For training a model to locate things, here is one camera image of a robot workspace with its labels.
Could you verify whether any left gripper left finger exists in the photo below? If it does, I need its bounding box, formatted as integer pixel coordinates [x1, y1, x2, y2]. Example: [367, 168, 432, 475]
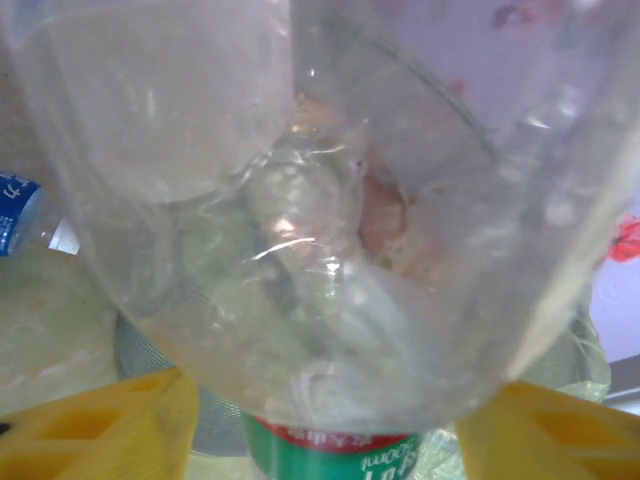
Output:
[0, 367, 201, 480]

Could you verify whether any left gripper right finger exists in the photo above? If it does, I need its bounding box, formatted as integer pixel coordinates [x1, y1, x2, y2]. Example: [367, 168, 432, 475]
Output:
[457, 382, 640, 480]

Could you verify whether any clear bottle green red label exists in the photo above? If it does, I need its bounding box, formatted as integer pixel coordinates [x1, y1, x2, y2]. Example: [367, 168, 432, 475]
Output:
[0, 0, 640, 480]

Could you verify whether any clear bottle blue white label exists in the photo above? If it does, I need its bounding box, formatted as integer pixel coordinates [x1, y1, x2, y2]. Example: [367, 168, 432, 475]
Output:
[0, 168, 84, 259]

